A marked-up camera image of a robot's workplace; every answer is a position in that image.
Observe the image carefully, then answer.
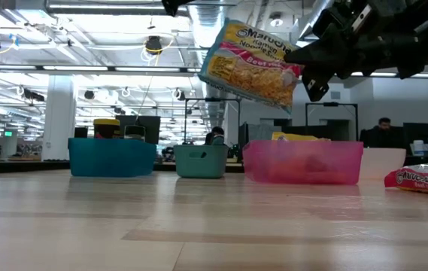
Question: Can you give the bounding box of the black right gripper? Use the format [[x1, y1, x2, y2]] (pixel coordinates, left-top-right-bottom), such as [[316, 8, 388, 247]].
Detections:
[[284, 21, 402, 102]]

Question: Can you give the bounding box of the yellow ramen noodle packet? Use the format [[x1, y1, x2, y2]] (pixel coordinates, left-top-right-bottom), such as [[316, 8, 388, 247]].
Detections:
[[197, 17, 305, 114], [272, 131, 331, 142]]

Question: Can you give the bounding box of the black-lid herb jar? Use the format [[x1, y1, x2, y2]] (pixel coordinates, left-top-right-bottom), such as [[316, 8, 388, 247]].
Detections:
[[124, 124, 147, 142]]

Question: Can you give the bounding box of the yellow-lid spice jar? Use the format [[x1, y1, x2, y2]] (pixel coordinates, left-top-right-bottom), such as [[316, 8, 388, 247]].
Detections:
[[93, 118, 121, 139]]

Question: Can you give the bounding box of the person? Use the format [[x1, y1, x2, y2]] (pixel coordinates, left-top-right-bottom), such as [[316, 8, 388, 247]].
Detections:
[[377, 117, 393, 132], [204, 126, 225, 146]]

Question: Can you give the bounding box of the red plastic bin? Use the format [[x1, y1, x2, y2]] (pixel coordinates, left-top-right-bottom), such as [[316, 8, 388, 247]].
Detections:
[[242, 139, 364, 185]]

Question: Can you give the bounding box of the long ceiling light bar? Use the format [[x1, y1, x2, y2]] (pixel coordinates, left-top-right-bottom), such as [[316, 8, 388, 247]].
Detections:
[[0, 64, 428, 80]]

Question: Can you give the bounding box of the pale pink plastic bowl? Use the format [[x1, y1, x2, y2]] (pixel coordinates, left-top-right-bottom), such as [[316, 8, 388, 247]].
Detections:
[[360, 147, 407, 181]]

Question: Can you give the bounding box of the large dark background monitor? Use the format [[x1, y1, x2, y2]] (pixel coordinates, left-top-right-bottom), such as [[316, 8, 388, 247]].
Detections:
[[115, 115, 161, 145]]

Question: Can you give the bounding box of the teal plastic bin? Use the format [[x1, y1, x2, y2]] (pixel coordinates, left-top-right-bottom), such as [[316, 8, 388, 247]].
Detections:
[[173, 145, 229, 179]]

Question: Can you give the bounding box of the red ramen noodle packet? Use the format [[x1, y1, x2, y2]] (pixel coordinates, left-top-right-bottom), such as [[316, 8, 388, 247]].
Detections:
[[384, 160, 428, 197]]

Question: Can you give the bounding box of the white structural column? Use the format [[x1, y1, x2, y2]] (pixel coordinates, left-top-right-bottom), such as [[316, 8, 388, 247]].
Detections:
[[42, 75, 77, 161]]

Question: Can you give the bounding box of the blue plastic bin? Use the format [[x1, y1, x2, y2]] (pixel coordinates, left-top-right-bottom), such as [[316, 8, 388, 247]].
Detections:
[[67, 137, 157, 178]]

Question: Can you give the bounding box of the silver ventilation duct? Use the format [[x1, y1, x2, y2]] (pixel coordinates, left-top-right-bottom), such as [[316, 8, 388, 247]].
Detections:
[[189, 0, 233, 127]]

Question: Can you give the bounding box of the black background frame rig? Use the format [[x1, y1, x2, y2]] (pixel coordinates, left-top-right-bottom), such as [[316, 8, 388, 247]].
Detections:
[[305, 101, 360, 141], [184, 97, 241, 145]]

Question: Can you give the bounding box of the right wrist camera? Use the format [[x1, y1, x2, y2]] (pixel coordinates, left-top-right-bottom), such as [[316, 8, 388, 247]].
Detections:
[[312, 2, 373, 38]]

